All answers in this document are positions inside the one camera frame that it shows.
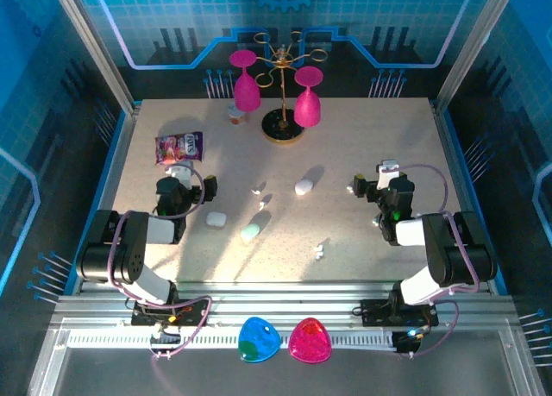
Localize purple candy bag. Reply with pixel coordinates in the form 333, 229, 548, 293
154, 130, 205, 167

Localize pink wine glass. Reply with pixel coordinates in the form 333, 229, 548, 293
293, 66, 324, 129
228, 49, 262, 112

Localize gold glass rack black base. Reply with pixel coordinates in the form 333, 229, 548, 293
253, 30, 329, 145

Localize blue triangular plate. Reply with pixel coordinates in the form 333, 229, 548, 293
238, 316, 282, 364

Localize pink triangular plate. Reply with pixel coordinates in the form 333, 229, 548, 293
287, 317, 333, 365

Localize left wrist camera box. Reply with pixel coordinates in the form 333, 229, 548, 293
165, 162, 196, 189

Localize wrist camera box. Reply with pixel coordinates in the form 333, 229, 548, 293
376, 159, 400, 191
165, 162, 196, 189

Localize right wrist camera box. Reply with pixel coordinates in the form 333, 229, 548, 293
376, 159, 400, 191

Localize aluminium table side rail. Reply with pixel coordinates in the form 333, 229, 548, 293
75, 102, 142, 296
430, 98, 509, 296

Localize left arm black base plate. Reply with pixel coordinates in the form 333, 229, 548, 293
128, 298, 213, 328

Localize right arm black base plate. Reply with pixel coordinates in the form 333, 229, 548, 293
359, 299, 440, 328

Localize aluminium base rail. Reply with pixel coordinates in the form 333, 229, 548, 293
50, 281, 521, 333

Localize black control board with wires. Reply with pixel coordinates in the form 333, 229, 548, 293
391, 326, 427, 358
148, 324, 183, 361

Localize white slotted cable duct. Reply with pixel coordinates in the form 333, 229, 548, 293
67, 332, 396, 351

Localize aluminium frame post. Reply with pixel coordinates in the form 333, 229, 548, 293
432, 0, 513, 112
47, 0, 141, 115

